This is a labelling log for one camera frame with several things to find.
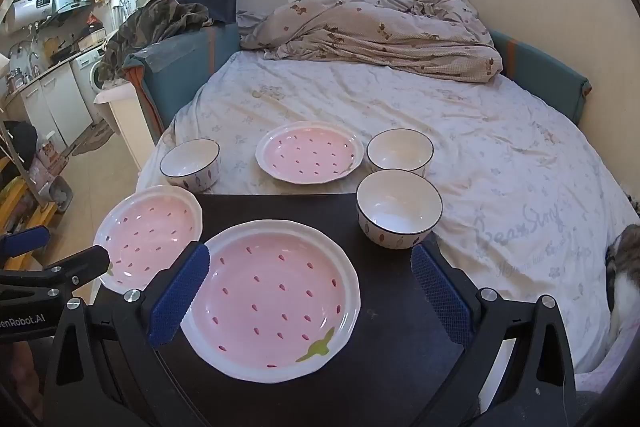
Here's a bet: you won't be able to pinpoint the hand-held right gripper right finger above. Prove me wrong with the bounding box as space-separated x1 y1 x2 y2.
411 243 577 427

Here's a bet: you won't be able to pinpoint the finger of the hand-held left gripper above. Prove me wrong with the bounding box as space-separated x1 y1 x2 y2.
47 246 111 294
0 227 51 258

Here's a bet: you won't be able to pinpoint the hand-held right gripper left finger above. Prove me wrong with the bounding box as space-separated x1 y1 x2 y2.
52 242 211 427

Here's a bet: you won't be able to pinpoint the pink strawberry-print plate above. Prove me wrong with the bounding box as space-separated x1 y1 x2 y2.
180 219 362 384
93 185 203 295
255 121 364 184

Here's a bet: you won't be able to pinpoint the white dark-rimmed bowl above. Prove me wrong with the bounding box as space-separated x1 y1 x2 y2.
160 139 222 194
366 128 434 178
356 169 444 250

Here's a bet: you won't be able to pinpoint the yellow wooden shelf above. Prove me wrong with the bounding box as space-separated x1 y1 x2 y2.
0 172 56 238

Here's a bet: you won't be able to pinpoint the black lap table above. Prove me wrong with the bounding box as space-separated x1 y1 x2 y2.
92 192 481 427

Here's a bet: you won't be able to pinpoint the grey storage bin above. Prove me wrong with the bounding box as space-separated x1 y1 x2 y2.
45 176 76 214

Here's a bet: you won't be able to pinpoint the grey floor rug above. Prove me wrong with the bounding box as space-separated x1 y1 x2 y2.
71 119 116 158

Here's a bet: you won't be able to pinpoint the white kitchen cabinets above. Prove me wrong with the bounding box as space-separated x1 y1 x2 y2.
21 74 93 150

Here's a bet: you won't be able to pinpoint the white nightstand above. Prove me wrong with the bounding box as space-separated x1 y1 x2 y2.
94 79 162 158

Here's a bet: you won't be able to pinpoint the white washing machine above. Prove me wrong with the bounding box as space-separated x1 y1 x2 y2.
71 47 108 122

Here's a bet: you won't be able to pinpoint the grey and white cat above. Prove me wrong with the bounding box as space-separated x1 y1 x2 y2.
604 194 640 353

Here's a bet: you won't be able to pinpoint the white water heater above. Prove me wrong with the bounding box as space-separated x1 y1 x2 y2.
11 0 55 30

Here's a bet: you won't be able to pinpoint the camouflage cloth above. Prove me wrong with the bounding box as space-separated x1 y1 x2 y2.
97 0 216 82

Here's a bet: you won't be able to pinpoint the beige printed blanket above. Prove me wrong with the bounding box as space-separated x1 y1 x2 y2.
236 0 503 84

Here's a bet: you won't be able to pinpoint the teal bed frame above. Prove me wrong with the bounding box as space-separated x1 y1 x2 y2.
124 24 591 132

